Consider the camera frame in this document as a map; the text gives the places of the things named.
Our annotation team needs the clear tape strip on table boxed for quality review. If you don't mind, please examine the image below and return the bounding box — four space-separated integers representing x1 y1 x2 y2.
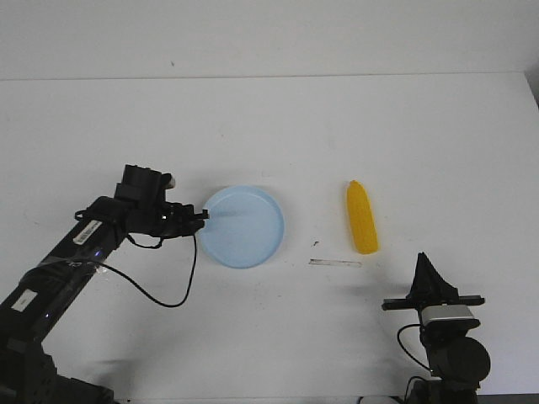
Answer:
308 258 362 268

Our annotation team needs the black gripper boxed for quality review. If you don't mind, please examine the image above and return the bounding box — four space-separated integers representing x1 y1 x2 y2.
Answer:
114 165 209 237
382 252 484 332

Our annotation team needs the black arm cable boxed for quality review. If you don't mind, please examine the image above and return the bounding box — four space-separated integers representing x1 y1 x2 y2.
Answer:
397 322 432 374
100 233 199 308

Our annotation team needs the yellow corn cob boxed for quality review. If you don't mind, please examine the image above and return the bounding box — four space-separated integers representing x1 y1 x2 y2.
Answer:
346 180 379 255

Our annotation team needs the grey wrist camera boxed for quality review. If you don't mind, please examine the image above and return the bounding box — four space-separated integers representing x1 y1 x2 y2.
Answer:
162 173 176 189
419 305 478 327

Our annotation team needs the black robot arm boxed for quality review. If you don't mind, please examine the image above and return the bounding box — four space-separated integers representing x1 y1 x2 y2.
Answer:
1 165 209 403
382 252 491 403

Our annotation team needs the light blue round plate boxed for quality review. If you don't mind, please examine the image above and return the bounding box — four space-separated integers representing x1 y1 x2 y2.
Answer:
199 185 285 269

